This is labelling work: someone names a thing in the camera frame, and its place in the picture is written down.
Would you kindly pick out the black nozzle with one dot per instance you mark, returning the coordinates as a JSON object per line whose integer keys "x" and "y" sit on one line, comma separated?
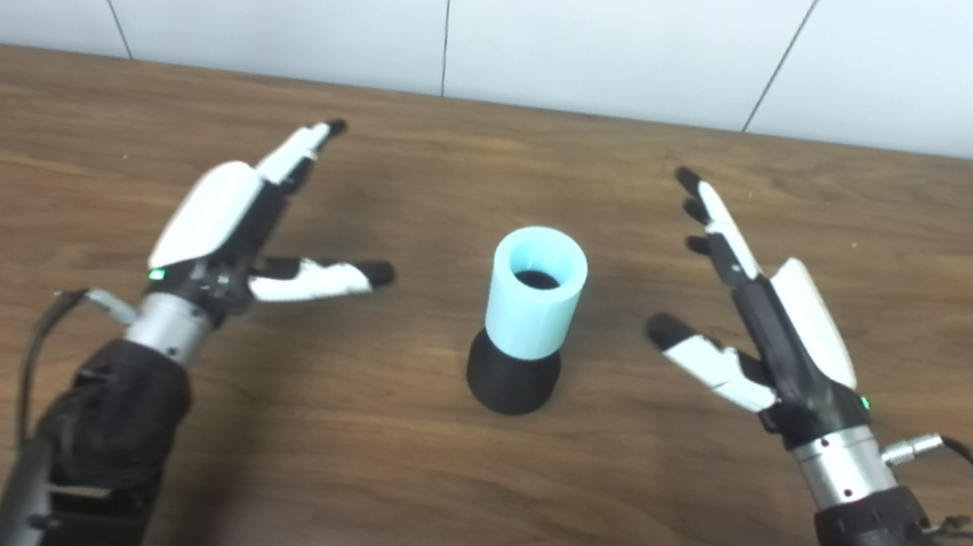
{"x": 512, "y": 380}

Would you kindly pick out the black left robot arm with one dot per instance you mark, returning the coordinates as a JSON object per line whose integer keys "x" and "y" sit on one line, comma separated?
{"x": 117, "y": 420}

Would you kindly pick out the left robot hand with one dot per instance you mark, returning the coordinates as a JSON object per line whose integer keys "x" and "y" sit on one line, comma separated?
{"x": 213, "y": 210}

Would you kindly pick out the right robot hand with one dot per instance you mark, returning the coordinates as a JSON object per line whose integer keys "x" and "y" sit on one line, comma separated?
{"x": 813, "y": 335}

